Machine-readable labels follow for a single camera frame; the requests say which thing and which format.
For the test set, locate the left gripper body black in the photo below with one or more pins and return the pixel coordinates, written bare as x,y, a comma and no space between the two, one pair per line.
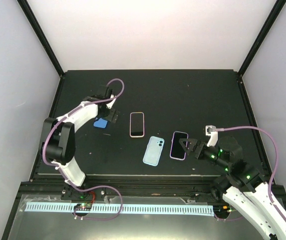
109,116

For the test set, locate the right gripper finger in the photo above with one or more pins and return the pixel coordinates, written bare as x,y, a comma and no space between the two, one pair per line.
188,143
189,150

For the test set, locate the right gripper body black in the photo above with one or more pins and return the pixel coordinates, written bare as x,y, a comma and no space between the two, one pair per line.
204,155

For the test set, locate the lavender phone case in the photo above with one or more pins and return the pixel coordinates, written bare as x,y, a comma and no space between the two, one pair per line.
170,150

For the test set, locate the blue phone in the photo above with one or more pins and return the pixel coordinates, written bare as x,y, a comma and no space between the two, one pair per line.
100,123

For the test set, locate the light blue phone case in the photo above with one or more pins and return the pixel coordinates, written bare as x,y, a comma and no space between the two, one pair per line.
153,151

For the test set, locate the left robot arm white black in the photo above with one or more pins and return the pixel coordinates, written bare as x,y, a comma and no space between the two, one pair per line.
58,142

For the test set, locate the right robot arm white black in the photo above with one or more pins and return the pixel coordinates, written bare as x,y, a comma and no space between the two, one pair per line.
242,186

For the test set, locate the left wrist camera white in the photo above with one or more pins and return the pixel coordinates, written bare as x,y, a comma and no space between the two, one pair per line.
110,103

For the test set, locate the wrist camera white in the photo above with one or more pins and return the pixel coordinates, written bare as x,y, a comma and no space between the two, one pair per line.
110,103
212,133

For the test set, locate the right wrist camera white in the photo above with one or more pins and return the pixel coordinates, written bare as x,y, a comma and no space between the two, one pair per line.
212,133

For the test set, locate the white slotted cable duct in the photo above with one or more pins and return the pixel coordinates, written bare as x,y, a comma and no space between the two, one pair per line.
136,209

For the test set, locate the left black frame post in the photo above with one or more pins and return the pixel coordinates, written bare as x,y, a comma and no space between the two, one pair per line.
27,10

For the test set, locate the black frame post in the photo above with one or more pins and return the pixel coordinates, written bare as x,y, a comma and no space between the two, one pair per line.
27,10
266,27

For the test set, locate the right black frame post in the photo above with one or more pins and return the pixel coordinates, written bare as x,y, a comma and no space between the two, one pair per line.
266,27

